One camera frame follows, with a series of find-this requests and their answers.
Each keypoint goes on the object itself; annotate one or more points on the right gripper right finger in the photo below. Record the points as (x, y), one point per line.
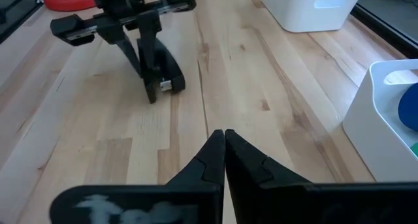
(245, 165)

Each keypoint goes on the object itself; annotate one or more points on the green tape roll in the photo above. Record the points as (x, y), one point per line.
(415, 149)

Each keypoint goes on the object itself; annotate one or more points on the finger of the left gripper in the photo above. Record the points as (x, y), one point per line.
(148, 54)
(130, 55)

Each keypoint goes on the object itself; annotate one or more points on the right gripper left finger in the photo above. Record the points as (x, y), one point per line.
(209, 165)

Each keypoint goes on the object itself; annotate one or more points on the white plastic bin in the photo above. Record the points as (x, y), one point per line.
(372, 139)
(303, 15)

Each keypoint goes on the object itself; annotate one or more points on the red desk lamp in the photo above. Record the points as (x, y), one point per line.
(65, 0)

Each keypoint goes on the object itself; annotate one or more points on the black stapler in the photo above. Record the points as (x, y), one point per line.
(171, 67)

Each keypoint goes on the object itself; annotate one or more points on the black aluminium table frame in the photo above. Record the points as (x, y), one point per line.
(385, 31)

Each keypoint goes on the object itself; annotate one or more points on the blue tape roll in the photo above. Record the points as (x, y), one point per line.
(409, 109)

